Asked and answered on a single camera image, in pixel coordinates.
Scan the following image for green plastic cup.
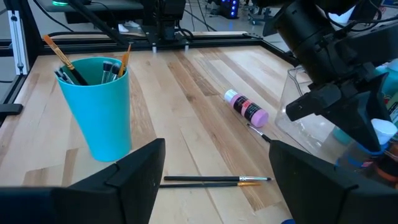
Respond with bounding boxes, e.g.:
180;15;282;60
55;57;132;162

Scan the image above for long black brush silver ferrule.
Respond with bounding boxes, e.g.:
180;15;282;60
60;71;75;86

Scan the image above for computer tower purple lights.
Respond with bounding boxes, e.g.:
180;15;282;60
219;0;240;19

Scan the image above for grey desk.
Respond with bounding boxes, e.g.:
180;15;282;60
45;0;144;24

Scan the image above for thin black paint brush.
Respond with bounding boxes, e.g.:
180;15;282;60
246;123;272;144
164;175;273;182

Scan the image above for thick black Solve brush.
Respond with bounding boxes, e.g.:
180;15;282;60
101;60;113;85

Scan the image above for thin brush orange tip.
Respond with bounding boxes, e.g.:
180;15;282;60
118;43;132;78

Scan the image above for black brush orange ferrule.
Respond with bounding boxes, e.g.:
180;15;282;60
42;34;90;86

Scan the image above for person's white shoe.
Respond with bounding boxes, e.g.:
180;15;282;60
118;20;141;34

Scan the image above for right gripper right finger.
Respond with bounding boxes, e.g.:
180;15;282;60
269;139;398;224

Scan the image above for clear plastic bin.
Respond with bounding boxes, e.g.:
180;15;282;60
275;65;398;189

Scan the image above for small brown paint bottle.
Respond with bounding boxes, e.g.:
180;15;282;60
373;152;398;187

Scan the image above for small pink paint bottle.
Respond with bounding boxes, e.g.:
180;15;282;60
223;89;270;128

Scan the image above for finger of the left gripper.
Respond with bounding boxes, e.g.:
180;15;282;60
323;74;392;153

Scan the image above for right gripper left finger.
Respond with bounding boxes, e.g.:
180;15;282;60
0;138;166;224

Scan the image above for black aluminium table frame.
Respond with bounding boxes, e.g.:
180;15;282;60
0;0;299;125

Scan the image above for teal paint bottle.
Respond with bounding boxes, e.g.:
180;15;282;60
331;58;398;146

